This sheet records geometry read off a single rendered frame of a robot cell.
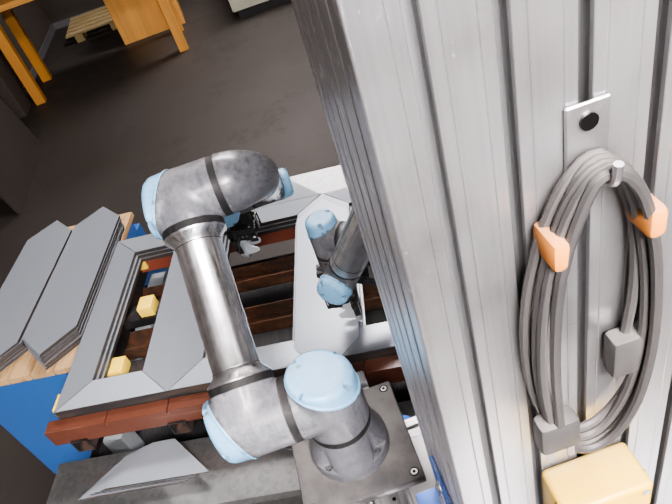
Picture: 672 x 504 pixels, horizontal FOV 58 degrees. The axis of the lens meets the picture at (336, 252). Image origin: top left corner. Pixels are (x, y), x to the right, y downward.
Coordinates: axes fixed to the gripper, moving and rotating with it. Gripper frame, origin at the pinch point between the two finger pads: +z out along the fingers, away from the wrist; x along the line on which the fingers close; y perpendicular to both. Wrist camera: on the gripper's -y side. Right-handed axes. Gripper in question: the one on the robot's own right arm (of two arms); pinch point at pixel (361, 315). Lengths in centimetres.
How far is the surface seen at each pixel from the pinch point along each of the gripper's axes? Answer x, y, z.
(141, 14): -570, 225, 60
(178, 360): 2, 53, 0
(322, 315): -3.7, 11.1, 0.6
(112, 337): -14, 78, 2
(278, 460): 27.5, 28.4, 17.9
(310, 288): -15.5, 14.5, 0.6
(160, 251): -52, 70, 2
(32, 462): -35, 167, 85
